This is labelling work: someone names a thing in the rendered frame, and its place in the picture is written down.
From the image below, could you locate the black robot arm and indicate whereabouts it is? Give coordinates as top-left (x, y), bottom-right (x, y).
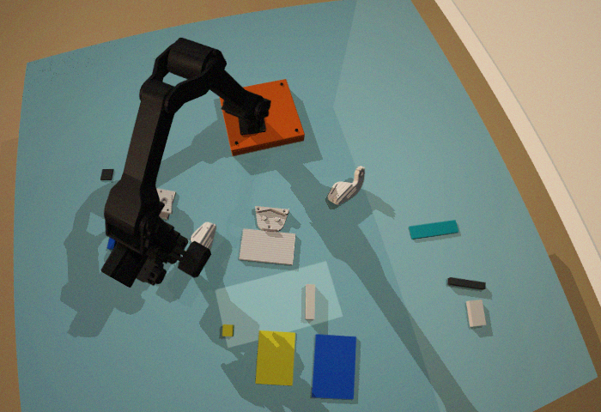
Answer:
top-left (101, 38), bottom-right (271, 288)

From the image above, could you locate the teal flat bar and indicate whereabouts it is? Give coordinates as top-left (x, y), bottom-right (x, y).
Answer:
top-left (409, 220), bottom-right (459, 239)

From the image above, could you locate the blue rectangular plate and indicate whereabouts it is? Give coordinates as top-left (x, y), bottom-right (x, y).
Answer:
top-left (312, 335), bottom-right (356, 399)

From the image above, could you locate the black rectangular bar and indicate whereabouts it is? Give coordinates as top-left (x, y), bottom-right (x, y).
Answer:
top-left (448, 277), bottom-right (486, 290)

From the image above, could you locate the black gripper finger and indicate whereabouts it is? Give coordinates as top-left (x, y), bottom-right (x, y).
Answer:
top-left (167, 235), bottom-right (188, 264)

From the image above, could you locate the yellow rectangular plate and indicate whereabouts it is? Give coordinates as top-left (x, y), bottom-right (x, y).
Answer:
top-left (255, 330), bottom-right (295, 385)

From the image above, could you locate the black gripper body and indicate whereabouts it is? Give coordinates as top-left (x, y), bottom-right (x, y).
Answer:
top-left (149, 222), bottom-right (211, 278)

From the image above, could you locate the small yellow block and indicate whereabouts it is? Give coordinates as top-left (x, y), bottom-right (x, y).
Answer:
top-left (222, 324), bottom-right (234, 336)

